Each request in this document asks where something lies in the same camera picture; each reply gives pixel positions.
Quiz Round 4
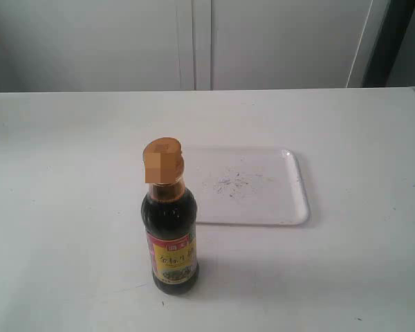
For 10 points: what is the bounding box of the white plastic tray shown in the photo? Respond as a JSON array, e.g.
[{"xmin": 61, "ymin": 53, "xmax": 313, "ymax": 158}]
[{"xmin": 183, "ymin": 146, "xmax": 310, "ymax": 226}]

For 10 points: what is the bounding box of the dark soy sauce bottle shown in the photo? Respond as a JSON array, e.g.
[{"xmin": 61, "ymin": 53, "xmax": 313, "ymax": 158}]
[{"xmin": 140, "ymin": 137, "xmax": 199, "ymax": 295}]

